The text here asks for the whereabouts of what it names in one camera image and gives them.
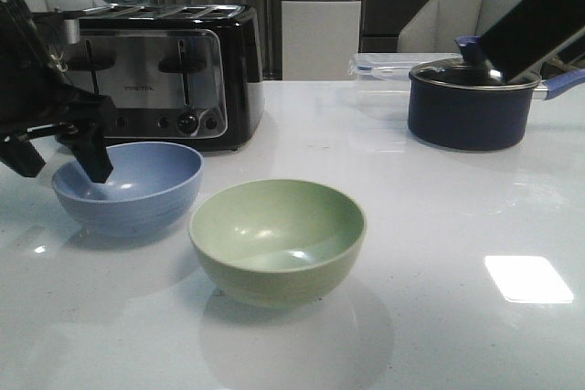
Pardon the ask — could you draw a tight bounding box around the grey chair right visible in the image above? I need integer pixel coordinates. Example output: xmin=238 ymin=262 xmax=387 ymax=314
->
xmin=397 ymin=0 xmax=521 ymax=53

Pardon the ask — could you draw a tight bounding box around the clear plastic food container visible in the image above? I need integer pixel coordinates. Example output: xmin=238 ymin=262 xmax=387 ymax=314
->
xmin=348 ymin=53 xmax=459 ymax=120

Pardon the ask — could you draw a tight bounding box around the black silver toaster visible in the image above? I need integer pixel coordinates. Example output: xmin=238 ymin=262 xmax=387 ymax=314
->
xmin=53 ymin=2 xmax=266 ymax=153

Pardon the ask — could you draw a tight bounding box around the dark blue saucepan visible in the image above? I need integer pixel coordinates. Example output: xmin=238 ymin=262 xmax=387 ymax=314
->
xmin=408 ymin=69 xmax=584 ymax=152

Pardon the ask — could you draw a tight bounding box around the green bowl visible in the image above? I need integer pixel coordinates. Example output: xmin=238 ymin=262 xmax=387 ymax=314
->
xmin=188 ymin=179 xmax=367 ymax=308

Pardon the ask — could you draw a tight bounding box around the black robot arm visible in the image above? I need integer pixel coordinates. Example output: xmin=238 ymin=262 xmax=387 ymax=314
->
xmin=479 ymin=0 xmax=584 ymax=82

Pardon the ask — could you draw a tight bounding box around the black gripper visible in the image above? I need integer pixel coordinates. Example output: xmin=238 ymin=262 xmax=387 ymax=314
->
xmin=1 ymin=0 xmax=114 ymax=184

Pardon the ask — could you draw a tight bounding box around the blue bowl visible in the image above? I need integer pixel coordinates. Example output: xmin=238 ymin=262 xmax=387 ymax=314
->
xmin=51 ymin=142 xmax=204 ymax=237

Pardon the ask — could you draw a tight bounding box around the glass saucepan lid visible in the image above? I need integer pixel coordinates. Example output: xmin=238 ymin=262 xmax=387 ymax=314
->
xmin=409 ymin=36 xmax=541 ymax=90

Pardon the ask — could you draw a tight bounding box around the white cabinet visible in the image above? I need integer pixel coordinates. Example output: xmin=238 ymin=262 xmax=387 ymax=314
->
xmin=282 ymin=0 xmax=361 ymax=80

